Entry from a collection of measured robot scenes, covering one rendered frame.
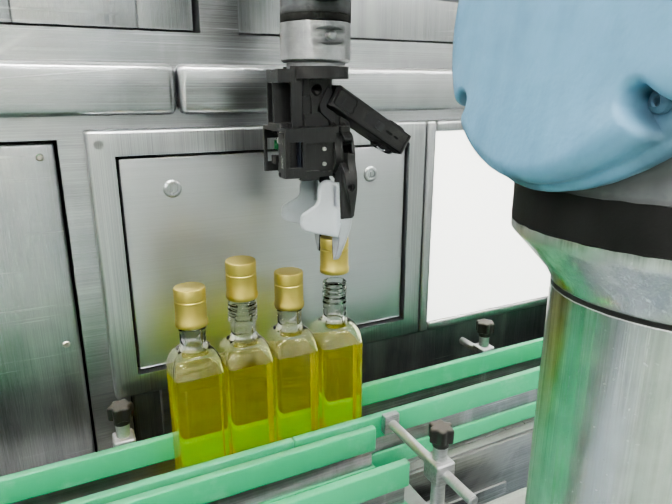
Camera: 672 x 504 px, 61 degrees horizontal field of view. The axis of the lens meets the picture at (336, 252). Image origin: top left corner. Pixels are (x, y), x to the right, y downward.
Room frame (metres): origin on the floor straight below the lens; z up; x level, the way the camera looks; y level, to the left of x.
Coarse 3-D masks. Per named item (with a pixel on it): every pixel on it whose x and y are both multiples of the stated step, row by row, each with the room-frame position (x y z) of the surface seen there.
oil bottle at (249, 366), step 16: (256, 336) 0.60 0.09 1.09; (224, 352) 0.58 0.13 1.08; (240, 352) 0.57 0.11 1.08; (256, 352) 0.58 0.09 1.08; (240, 368) 0.57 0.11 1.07; (256, 368) 0.58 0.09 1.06; (272, 368) 0.59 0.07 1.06; (240, 384) 0.57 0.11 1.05; (256, 384) 0.58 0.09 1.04; (272, 384) 0.58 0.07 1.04; (240, 400) 0.57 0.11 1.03; (256, 400) 0.58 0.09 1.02; (272, 400) 0.58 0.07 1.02; (240, 416) 0.57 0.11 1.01; (256, 416) 0.57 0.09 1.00; (272, 416) 0.58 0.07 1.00; (240, 432) 0.57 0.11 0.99; (256, 432) 0.57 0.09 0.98; (272, 432) 0.58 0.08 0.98; (240, 448) 0.57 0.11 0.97
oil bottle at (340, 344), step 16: (320, 320) 0.65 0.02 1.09; (352, 320) 0.65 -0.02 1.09; (320, 336) 0.63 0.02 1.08; (336, 336) 0.62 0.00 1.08; (352, 336) 0.63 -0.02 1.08; (320, 352) 0.62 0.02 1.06; (336, 352) 0.62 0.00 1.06; (352, 352) 0.63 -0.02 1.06; (320, 368) 0.62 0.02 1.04; (336, 368) 0.62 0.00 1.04; (352, 368) 0.63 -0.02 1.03; (320, 384) 0.62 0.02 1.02; (336, 384) 0.62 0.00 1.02; (352, 384) 0.63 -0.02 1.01; (320, 400) 0.62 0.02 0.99; (336, 400) 0.62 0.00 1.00; (352, 400) 0.63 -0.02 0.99; (320, 416) 0.62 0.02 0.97; (336, 416) 0.62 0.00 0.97; (352, 416) 0.63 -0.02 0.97
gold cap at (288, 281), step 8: (280, 272) 0.62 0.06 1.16; (288, 272) 0.62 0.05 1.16; (296, 272) 0.62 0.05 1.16; (280, 280) 0.61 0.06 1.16; (288, 280) 0.61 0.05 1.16; (296, 280) 0.61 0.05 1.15; (280, 288) 0.61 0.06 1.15; (288, 288) 0.61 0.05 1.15; (296, 288) 0.61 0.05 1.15; (280, 296) 0.61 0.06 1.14; (288, 296) 0.61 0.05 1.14; (296, 296) 0.61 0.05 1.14; (280, 304) 0.61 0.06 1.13; (288, 304) 0.61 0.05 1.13; (296, 304) 0.61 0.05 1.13
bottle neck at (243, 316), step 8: (232, 304) 0.59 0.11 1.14; (240, 304) 0.58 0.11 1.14; (248, 304) 0.59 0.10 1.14; (232, 312) 0.59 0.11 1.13; (240, 312) 0.58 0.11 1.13; (248, 312) 0.59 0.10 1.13; (256, 312) 0.60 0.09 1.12; (232, 320) 0.59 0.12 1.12; (240, 320) 0.58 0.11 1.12; (248, 320) 0.59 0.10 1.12; (256, 320) 0.60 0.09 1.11; (232, 328) 0.59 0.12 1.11; (240, 328) 0.59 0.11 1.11; (248, 328) 0.59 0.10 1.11; (232, 336) 0.59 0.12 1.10; (240, 336) 0.59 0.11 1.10; (248, 336) 0.59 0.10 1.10
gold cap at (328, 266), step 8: (320, 240) 0.65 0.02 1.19; (328, 240) 0.64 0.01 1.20; (320, 248) 0.65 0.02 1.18; (328, 248) 0.64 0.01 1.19; (344, 248) 0.64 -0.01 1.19; (320, 256) 0.65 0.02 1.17; (328, 256) 0.64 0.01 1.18; (344, 256) 0.64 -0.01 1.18; (320, 264) 0.65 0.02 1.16; (328, 264) 0.64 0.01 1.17; (336, 264) 0.64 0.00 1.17; (344, 264) 0.64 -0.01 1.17; (328, 272) 0.64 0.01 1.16; (336, 272) 0.63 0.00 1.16; (344, 272) 0.64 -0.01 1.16
